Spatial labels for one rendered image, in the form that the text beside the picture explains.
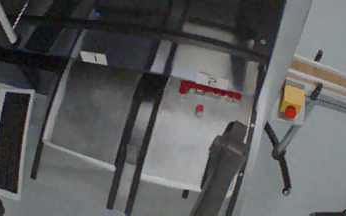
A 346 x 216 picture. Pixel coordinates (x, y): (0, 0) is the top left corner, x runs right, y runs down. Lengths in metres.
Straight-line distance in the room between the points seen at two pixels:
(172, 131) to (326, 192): 1.26
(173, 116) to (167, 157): 0.12
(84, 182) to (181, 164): 0.30
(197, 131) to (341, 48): 1.68
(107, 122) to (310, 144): 1.32
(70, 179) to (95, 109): 0.25
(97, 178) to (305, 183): 1.30
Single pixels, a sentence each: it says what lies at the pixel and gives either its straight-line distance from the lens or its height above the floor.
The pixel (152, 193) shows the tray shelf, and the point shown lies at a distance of 1.21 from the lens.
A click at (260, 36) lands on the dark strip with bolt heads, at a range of 0.93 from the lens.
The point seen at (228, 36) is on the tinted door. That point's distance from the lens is 0.97.
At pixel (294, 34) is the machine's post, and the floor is 1.36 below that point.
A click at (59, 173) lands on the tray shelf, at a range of 1.27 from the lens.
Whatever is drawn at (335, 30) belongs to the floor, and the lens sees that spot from 2.80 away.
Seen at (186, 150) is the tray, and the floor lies 0.88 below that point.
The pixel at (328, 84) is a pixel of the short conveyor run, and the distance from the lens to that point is 1.33.
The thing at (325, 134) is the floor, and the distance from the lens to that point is 2.35.
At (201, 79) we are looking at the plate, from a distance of 1.17.
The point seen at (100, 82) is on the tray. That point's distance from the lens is 1.34.
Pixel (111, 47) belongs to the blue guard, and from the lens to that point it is 1.14.
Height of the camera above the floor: 2.06
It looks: 67 degrees down
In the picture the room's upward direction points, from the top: 2 degrees counter-clockwise
